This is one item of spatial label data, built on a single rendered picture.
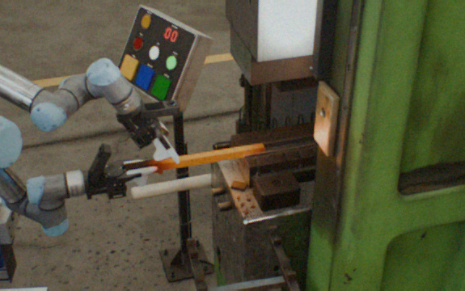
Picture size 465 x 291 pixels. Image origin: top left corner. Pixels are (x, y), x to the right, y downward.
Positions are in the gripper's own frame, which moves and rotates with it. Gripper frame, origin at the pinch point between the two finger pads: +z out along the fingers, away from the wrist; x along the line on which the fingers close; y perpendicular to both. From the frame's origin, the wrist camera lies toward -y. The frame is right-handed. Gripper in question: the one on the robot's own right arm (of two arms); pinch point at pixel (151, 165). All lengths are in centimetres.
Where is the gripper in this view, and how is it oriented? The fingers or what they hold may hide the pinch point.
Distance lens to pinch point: 196.5
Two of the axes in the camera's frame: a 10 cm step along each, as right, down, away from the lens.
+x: 2.9, 5.4, -7.9
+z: 9.6, -1.6, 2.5
